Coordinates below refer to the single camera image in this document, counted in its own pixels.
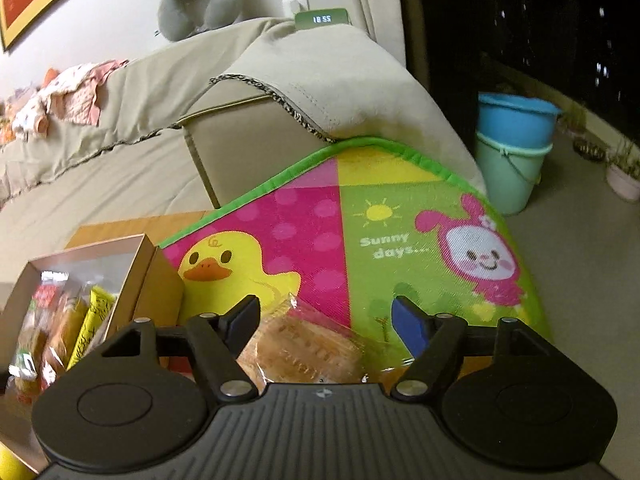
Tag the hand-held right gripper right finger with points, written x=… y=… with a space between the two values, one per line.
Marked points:
x=410 y=325

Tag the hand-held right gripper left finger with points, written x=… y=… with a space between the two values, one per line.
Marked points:
x=245 y=317

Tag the clear cracker packet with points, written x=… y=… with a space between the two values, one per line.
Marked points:
x=310 y=345

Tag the pink cardboard box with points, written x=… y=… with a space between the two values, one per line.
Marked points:
x=145 y=290

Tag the yellow snack packet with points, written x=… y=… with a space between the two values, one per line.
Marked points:
x=92 y=320

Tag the brown bread packet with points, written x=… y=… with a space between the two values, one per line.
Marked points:
x=62 y=330

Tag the green-labelled clear snack packet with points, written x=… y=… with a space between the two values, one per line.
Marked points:
x=45 y=295

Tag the brown cardboard box lid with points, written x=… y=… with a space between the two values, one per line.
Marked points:
x=165 y=225

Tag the colourful cartoon play mat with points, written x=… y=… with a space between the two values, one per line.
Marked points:
x=310 y=210

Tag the green plastic bucket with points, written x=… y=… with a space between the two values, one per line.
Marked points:
x=505 y=180

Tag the beige sofa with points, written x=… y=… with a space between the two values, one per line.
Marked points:
x=100 y=190

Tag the blue plastic bucket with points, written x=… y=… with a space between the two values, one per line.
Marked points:
x=515 y=120

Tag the beige sofa cover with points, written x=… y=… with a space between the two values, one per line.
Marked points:
x=350 y=75

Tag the white plant pot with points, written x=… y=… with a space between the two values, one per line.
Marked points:
x=622 y=180

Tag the small potted plant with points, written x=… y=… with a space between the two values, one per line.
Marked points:
x=574 y=122

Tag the yellow object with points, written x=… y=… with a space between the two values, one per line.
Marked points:
x=12 y=462

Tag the pink floral clothes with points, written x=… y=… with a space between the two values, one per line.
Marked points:
x=70 y=95

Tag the green digital clock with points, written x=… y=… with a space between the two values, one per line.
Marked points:
x=322 y=19

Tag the grey neck pillow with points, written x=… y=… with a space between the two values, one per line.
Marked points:
x=180 y=15

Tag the white wall socket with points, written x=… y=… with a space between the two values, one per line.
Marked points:
x=292 y=6

